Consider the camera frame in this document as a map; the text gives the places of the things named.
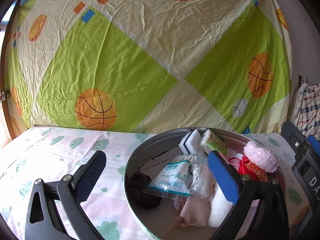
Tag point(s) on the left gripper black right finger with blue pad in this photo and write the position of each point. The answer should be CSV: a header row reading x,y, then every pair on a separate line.
x,y
270,220

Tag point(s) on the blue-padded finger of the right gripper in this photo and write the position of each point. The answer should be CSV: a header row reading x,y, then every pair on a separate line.
x,y
314,143

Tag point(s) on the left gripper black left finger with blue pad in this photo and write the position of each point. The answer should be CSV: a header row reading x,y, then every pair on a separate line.
x,y
43,220

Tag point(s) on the pink fluffy puff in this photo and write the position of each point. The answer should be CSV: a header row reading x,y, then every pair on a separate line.
x,y
261,156

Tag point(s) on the white gauze roll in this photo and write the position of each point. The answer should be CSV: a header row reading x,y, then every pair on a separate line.
x,y
220,208

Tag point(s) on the red gold embroidered pouch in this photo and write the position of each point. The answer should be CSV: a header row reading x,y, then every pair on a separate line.
x,y
244,166

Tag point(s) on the pink cloth drawstring pouch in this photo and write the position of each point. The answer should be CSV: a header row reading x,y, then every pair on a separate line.
x,y
195,211

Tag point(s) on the clear plastic cotton bag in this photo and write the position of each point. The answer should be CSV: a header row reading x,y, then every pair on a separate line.
x,y
201,179

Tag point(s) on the green tissue pack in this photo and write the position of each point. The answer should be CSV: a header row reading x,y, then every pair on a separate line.
x,y
211,142

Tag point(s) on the round metal tin box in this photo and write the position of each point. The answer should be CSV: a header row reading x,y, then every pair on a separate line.
x,y
153,155

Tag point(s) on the cotton swab packet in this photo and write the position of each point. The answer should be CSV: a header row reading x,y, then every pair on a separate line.
x,y
174,179

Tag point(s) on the white black sponge block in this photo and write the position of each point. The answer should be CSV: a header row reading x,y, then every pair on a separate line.
x,y
190,143

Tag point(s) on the plaid fabric bag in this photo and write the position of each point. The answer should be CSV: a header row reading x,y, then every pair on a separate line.
x,y
304,111

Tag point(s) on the white cloud-print table cloth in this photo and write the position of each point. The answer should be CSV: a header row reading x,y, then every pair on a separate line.
x,y
49,153

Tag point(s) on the brass door latch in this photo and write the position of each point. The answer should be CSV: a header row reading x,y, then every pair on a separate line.
x,y
5,95

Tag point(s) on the green cream basketball sheet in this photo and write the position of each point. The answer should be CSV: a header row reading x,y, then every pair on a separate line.
x,y
148,66

